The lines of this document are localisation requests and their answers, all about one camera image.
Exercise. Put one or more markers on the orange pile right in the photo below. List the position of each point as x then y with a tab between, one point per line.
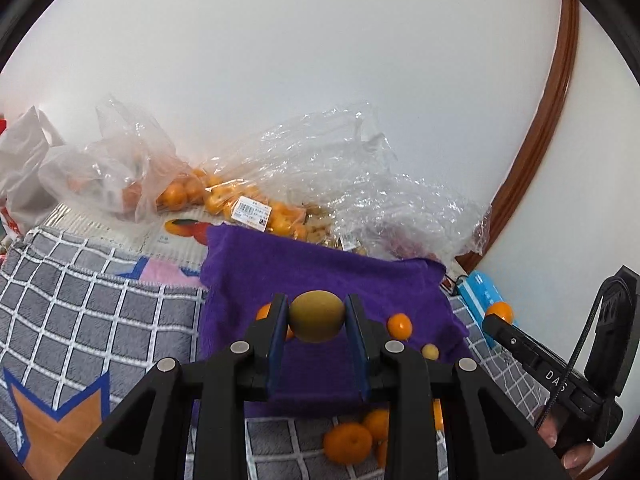
437	415

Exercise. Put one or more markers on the small orange pile middle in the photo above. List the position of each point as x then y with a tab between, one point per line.
503	310

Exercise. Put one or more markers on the orange on towel right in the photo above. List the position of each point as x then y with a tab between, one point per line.
399	326

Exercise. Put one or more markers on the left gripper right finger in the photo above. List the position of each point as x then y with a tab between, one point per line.
365	345

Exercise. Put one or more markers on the yellow-green lemon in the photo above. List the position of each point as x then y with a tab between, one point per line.
430	352
316	316

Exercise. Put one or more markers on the person's right hand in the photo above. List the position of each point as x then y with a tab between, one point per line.
575	459

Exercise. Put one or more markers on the orange pile top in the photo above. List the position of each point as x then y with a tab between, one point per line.
377	422

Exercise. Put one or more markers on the large orange front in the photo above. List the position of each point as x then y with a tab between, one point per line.
347	444

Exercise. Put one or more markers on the orange pile left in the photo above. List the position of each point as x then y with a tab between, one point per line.
381	453

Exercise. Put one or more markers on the clear plastic bags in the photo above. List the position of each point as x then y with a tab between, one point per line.
337	165

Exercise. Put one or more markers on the white plastic bag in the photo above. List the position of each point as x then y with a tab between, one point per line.
24	146

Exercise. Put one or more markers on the blue tissue pack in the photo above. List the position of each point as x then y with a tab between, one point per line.
478	293

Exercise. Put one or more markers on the bag of small oranges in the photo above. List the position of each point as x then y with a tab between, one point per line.
132	172

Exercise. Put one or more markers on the brown wooden door frame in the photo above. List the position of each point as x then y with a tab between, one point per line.
542	128

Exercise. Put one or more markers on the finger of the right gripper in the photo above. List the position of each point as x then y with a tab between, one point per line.
523	348

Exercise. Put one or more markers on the grey checked blanket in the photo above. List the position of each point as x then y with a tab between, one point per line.
81	324

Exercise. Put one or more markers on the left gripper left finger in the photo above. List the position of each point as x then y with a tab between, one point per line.
267	338

